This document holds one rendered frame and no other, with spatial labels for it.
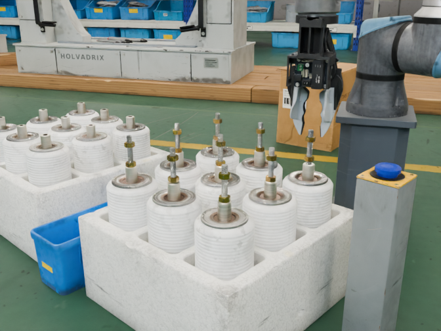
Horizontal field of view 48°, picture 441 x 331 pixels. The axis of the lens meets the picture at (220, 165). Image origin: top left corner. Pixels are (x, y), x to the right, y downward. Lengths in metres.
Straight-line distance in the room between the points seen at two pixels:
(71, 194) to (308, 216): 0.54
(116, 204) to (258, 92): 1.90
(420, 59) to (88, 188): 0.80
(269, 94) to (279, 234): 1.93
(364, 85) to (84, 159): 0.70
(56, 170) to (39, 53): 2.27
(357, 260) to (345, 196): 0.47
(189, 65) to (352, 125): 1.78
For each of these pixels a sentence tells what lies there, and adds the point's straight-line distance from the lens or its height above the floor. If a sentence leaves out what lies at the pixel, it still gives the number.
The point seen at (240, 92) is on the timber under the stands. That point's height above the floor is 0.06.
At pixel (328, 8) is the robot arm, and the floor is 0.56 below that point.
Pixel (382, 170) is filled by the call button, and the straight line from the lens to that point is 0.81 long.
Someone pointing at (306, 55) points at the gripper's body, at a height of 0.49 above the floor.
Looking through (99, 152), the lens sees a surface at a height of 0.22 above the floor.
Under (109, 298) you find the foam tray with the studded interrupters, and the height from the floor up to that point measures 0.04.
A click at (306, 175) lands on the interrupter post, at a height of 0.26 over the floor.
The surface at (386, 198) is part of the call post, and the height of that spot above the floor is 0.29.
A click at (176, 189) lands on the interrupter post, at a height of 0.27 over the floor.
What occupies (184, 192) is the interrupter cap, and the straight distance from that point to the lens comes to 0.88.
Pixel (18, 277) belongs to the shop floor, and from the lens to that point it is 1.19.
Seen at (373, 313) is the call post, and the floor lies 0.08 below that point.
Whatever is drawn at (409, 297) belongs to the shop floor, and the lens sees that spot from 1.11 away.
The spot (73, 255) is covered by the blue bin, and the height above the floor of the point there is 0.09.
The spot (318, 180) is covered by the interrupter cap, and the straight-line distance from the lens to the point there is 0.94.
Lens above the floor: 0.59
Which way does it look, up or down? 20 degrees down
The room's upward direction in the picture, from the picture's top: straight up
